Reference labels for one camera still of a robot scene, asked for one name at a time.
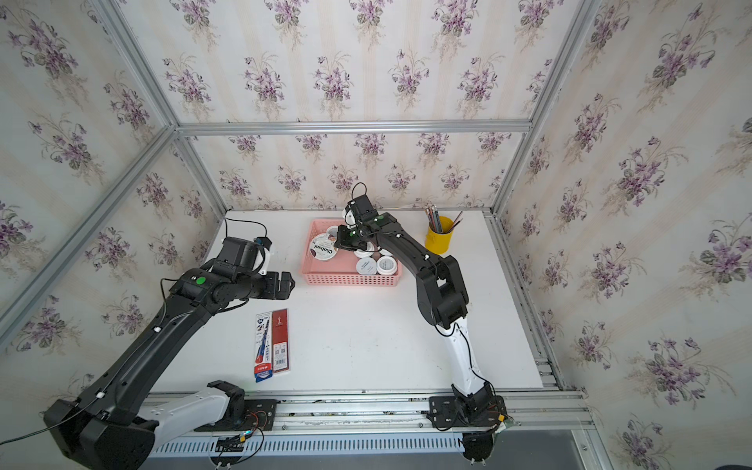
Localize wide Chobani yogurt cup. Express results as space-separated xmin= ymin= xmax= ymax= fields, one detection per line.
xmin=309 ymin=233 xmax=338 ymax=262

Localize pink plastic basket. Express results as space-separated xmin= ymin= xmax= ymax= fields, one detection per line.
xmin=301 ymin=219 xmax=403 ymax=287

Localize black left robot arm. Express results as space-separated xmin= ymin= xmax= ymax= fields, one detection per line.
xmin=43 ymin=268 xmax=296 ymax=469

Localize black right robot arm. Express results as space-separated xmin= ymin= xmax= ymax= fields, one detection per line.
xmin=335 ymin=210 xmax=506 ymax=422

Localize red pencil box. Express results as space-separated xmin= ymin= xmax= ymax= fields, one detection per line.
xmin=271 ymin=309 xmax=290 ymax=374

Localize pencils in cup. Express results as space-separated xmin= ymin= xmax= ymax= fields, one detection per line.
xmin=424 ymin=205 xmax=463 ymax=234

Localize yellow pencil cup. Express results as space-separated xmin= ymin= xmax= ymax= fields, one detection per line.
xmin=425 ymin=215 xmax=454 ymax=255

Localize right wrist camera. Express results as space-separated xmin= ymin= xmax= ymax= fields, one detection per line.
xmin=345 ymin=194 xmax=379 ymax=225

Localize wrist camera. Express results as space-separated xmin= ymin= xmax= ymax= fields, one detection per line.
xmin=345 ymin=194 xmax=379 ymax=225
xmin=213 ymin=237 xmax=272 ymax=280

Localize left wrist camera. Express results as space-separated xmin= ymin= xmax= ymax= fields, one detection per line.
xmin=213 ymin=237 xmax=272 ymax=280

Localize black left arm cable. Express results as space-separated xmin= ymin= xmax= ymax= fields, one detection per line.
xmin=0 ymin=275 xmax=177 ymax=448

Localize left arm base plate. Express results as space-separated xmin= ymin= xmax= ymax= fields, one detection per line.
xmin=195 ymin=380 xmax=278 ymax=432

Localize aluminium mounting rail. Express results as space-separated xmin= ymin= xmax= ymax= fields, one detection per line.
xmin=247 ymin=389 xmax=595 ymax=437

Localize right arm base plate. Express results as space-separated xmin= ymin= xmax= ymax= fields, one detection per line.
xmin=427 ymin=381 xmax=509 ymax=432

